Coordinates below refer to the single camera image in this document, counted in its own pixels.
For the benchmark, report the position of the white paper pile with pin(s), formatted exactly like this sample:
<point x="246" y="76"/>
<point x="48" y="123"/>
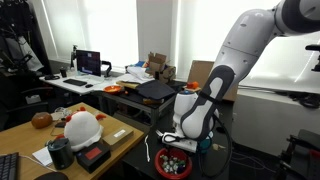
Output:
<point x="138" y="73"/>

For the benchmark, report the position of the black headset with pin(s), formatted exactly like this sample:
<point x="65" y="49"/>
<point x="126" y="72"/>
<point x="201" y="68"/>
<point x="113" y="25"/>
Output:
<point x="51" y="77"/>

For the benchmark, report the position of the computer monitor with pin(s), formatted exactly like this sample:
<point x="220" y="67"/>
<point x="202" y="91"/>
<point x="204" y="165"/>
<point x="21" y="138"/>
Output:
<point x="88" y="62"/>

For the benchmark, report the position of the purple toy piece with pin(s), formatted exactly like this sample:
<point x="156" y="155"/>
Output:
<point x="180" y="169"/>

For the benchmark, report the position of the wooden desk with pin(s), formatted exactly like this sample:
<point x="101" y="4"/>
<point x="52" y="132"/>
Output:
<point x="20" y="140"/>

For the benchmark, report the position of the black wallet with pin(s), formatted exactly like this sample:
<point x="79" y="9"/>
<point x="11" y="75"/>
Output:
<point x="60" y="124"/>

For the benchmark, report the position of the brown ball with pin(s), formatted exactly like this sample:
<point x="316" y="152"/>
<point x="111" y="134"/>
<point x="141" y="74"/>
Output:
<point x="41" y="120"/>

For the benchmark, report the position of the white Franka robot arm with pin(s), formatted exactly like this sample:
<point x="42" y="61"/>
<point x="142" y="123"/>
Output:
<point x="253" y="36"/>

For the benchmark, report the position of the small black clip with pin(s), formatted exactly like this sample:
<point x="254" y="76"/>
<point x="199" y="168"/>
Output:
<point x="159" y="133"/>

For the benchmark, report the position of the red plastic bowl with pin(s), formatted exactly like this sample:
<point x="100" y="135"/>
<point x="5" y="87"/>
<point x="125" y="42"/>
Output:
<point x="158" y="168"/>

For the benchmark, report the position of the black keyboard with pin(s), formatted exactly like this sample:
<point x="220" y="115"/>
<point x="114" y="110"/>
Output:
<point x="75" y="82"/>
<point x="8" y="166"/>

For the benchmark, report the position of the black cylinder speaker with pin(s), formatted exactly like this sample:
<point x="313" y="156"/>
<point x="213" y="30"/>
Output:
<point x="61" y="155"/>

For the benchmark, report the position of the black curved stand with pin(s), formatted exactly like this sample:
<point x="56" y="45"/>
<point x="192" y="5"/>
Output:
<point x="108" y="66"/>

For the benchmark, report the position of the black office chair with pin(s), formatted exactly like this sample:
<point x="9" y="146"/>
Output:
<point x="10" y="113"/>

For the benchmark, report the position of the orange bowl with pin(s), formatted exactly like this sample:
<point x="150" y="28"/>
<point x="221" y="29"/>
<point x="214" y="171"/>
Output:
<point x="113" y="89"/>

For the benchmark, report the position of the clear plastic container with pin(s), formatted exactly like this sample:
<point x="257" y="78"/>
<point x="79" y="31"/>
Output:
<point x="63" y="111"/>

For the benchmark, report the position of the black computer mouse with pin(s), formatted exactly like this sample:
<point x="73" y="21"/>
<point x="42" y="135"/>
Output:
<point x="89" y="86"/>

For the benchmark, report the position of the small brown cardboard box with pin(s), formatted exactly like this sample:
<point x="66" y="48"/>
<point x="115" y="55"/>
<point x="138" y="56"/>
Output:
<point x="116" y="138"/>

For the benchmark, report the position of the tan flat book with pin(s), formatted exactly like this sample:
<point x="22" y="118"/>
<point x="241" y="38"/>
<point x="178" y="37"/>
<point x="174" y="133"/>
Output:
<point x="128" y="85"/>

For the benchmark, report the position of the white plush chicken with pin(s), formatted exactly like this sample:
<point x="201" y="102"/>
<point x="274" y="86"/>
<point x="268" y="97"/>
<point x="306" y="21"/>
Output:
<point x="81" y="130"/>

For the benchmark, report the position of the green plastic ball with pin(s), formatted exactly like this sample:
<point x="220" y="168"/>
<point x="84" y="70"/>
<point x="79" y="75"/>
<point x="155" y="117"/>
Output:
<point x="182" y="163"/>

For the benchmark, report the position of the white tissue box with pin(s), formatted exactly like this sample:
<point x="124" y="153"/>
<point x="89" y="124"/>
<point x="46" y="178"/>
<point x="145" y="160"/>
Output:
<point x="33" y="100"/>

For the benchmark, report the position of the orange toy ball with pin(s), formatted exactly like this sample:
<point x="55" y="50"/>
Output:
<point x="193" y="85"/>

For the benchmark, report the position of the black mug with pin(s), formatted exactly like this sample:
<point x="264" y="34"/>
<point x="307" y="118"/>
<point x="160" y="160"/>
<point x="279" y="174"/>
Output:
<point x="63" y="73"/>

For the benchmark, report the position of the teal plastic cup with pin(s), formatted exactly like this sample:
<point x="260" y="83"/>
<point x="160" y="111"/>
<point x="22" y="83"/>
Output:
<point x="206" y="146"/>

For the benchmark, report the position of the dark plastic bin lid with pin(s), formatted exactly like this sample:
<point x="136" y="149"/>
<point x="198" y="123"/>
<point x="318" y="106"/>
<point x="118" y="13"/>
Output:
<point x="153" y="90"/>

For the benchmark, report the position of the white paper sheet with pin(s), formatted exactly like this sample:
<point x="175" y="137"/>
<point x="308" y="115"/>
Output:
<point x="41" y="156"/>

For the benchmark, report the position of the white desk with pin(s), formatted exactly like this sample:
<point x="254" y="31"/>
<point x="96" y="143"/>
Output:
<point x="100" y="85"/>

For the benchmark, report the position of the black box red label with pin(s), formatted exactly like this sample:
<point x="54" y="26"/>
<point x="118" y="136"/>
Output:
<point x="85" y="163"/>

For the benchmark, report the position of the metal frame table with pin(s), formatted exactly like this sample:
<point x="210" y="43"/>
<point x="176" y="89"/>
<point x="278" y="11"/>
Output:
<point x="140" y="104"/>

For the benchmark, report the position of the black rounded object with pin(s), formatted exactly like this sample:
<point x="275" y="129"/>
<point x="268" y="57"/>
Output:
<point x="51" y="176"/>

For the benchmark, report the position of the dark slim desk stand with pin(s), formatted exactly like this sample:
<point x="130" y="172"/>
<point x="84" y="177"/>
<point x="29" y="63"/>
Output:
<point x="73" y="58"/>

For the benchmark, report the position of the large cardboard box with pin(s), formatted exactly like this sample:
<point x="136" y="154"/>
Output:
<point x="200" y="70"/>

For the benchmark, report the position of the open cardboard box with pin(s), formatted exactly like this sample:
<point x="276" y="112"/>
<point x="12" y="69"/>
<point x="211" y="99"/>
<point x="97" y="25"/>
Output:
<point x="156" y="61"/>

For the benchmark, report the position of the torn yellowish paper scrap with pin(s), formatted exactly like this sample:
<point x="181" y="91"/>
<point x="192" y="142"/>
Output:
<point x="218" y="146"/>

